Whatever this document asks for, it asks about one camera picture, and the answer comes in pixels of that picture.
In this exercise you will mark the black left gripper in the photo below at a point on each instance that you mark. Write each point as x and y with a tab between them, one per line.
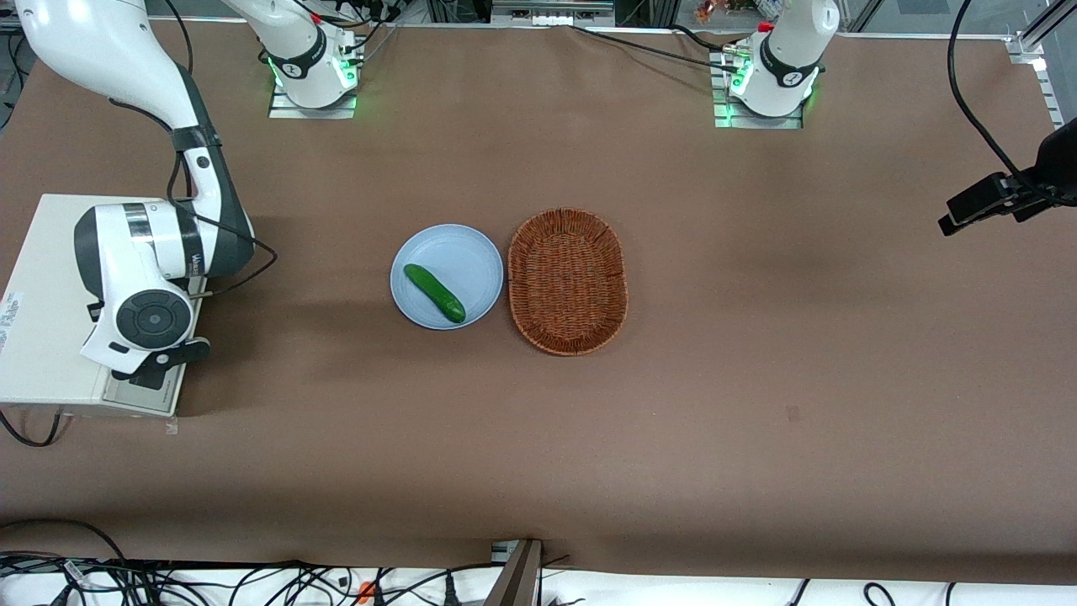
1031	193

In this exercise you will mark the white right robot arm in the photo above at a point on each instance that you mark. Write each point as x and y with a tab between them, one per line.
109	50

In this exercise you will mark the white toaster oven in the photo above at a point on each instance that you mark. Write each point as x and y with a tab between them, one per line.
42	278

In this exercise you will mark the brown wicker basket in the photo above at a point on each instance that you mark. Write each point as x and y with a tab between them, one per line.
568	282

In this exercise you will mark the grey background device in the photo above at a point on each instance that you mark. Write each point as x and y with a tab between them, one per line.
551	12

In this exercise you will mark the light blue plate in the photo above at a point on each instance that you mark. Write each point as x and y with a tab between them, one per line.
467	257

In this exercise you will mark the green cucumber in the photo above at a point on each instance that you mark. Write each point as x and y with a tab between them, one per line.
433	292

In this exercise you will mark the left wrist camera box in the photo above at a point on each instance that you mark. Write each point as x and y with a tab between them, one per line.
1033	207

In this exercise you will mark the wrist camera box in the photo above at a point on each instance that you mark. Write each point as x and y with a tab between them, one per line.
1033	207
172	358

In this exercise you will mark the aluminium frame profile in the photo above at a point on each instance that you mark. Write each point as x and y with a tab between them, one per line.
1039	63

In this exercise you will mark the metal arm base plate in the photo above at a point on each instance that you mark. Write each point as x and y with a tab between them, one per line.
725	122
286	112

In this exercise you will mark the grey metal post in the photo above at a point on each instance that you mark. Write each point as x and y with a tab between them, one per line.
515	576

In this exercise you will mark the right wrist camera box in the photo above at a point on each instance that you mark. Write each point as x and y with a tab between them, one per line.
172	358

